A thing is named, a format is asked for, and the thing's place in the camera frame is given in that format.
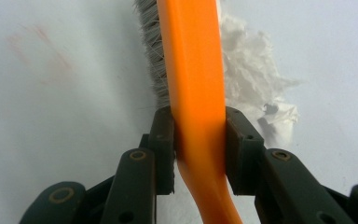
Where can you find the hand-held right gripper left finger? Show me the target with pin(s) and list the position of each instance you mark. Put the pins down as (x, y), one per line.
(164, 149)

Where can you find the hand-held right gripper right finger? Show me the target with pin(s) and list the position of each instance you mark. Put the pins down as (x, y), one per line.
(242, 155)

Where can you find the orange brush with grey bristles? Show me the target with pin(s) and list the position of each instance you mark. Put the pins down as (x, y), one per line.
(195, 77)

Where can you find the torn white paper wad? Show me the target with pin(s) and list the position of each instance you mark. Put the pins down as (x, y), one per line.
(248, 71)

